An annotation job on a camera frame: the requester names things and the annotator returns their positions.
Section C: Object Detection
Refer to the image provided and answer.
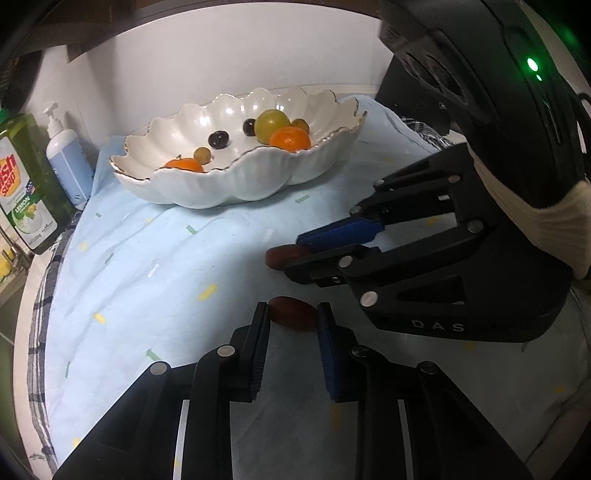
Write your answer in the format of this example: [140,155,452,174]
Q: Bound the light blue table cloth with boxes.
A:
[46,95,583,480]

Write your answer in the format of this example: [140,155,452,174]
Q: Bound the person's right hand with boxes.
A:
[468,148,591,280]

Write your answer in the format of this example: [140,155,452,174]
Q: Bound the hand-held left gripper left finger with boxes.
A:
[55,301,271,480]

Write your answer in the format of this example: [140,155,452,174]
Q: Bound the red brown date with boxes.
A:
[265,245,315,271]
[269,296,319,331]

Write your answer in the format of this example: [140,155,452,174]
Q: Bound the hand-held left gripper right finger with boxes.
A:
[317,302,534,480]

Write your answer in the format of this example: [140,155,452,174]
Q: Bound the green dish soap bottle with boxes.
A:
[0,113,75,254]

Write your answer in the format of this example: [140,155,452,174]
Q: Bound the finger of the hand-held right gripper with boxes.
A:
[295,159,462,250]
[284,219,484,308]

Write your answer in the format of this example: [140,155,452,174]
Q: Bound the large green grape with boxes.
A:
[254,109,291,144]

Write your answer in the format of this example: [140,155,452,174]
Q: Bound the black knife block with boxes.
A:
[376,60,455,139]

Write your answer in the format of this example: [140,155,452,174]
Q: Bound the blue pump soap bottle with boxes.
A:
[42,102,95,210]

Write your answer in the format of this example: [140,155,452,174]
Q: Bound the orange mandarin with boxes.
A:
[269,127,311,153]
[164,157,205,174]

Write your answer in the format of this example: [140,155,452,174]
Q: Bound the white scalloped ceramic bowl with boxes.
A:
[109,86,368,210]

